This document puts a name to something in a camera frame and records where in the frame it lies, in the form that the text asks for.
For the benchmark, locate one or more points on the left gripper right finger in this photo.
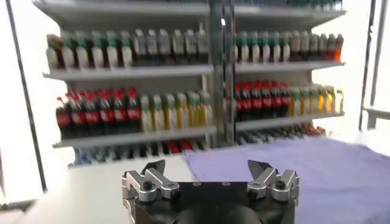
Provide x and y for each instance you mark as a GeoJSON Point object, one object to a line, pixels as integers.
{"type": "Point", "coordinates": [262, 182]}

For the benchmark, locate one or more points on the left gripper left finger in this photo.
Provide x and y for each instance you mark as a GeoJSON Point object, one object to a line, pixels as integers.
{"type": "Point", "coordinates": [158, 182]}

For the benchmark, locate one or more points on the plain purple t-shirt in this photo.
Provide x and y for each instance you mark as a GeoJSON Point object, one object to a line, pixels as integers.
{"type": "Point", "coordinates": [335, 182]}

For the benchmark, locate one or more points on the red cap cola bottle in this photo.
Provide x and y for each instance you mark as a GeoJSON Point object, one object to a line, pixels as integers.
{"type": "Point", "coordinates": [246, 103]}
{"type": "Point", "coordinates": [275, 100]}
{"type": "Point", "coordinates": [173, 147]}
{"type": "Point", "coordinates": [105, 114]}
{"type": "Point", "coordinates": [256, 102]}
{"type": "Point", "coordinates": [133, 112]}
{"type": "Point", "coordinates": [238, 103]}
{"type": "Point", "coordinates": [76, 117]}
{"type": "Point", "coordinates": [63, 120]}
{"type": "Point", "coordinates": [91, 115]}
{"type": "Point", "coordinates": [285, 100]}
{"type": "Point", "coordinates": [186, 145]}
{"type": "Point", "coordinates": [266, 101]}
{"type": "Point", "coordinates": [119, 113]}

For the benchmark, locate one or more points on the yellow juice bottle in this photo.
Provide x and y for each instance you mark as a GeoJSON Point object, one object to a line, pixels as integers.
{"type": "Point", "coordinates": [321, 101]}
{"type": "Point", "coordinates": [294, 103]}
{"type": "Point", "coordinates": [329, 100]}
{"type": "Point", "coordinates": [313, 102]}
{"type": "Point", "coordinates": [146, 115]}
{"type": "Point", "coordinates": [304, 103]}
{"type": "Point", "coordinates": [206, 109]}
{"type": "Point", "coordinates": [193, 110]}
{"type": "Point", "coordinates": [338, 102]}
{"type": "Point", "coordinates": [158, 114]}
{"type": "Point", "coordinates": [170, 113]}
{"type": "Point", "coordinates": [182, 112]}

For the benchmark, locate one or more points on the grey metal shelf rack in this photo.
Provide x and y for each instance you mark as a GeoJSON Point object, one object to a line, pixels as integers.
{"type": "Point", "coordinates": [286, 66]}
{"type": "Point", "coordinates": [131, 72]}

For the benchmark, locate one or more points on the green cap tea bottle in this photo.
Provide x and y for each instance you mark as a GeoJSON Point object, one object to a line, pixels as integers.
{"type": "Point", "coordinates": [67, 51]}
{"type": "Point", "coordinates": [253, 48]}
{"type": "Point", "coordinates": [243, 48]}
{"type": "Point", "coordinates": [97, 51]}
{"type": "Point", "coordinates": [275, 47]}
{"type": "Point", "coordinates": [264, 47]}
{"type": "Point", "coordinates": [111, 50]}
{"type": "Point", "coordinates": [125, 50]}
{"type": "Point", "coordinates": [285, 47]}
{"type": "Point", "coordinates": [81, 51]}

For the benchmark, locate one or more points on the white label dark bottle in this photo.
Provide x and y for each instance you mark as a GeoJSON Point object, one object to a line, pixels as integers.
{"type": "Point", "coordinates": [190, 47]}
{"type": "Point", "coordinates": [139, 48]}
{"type": "Point", "coordinates": [202, 46]}
{"type": "Point", "coordinates": [177, 47]}
{"type": "Point", "coordinates": [152, 47]}
{"type": "Point", "coordinates": [164, 47]}

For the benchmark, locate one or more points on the beige label dark bottle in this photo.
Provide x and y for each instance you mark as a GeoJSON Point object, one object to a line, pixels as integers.
{"type": "Point", "coordinates": [304, 45]}
{"type": "Point", "coordinates": [295, 46]}

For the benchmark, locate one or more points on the grey label dark bottle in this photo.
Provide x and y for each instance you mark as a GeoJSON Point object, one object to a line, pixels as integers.
{"type": "Point", "coordinates": [314, 47]}
{"type": "Point", "coordinates": [331, 47]}
{"type": "Point", "coordinates": [322, 47]}

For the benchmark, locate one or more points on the reddish tea bottle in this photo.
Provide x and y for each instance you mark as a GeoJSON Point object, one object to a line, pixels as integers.
{"type": "Point", "coordinates": [338, 48]}
{"type": "Point", "coordinates": [52, 53]}

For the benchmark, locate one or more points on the grey metal frame table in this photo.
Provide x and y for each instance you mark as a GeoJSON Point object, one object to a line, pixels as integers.
{"type": "Point", "coordinates": [377, 113]}

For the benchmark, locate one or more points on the black frame pole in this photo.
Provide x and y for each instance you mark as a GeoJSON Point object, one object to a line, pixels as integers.
{"type": "Point", "coordinates": [367, 61]}
{"type": "Point", "coordinates": [26, 97]}

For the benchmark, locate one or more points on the grey frame pole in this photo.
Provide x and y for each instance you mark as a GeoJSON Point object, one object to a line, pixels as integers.
{"type": "Point", "coordinates": [377, 61]}

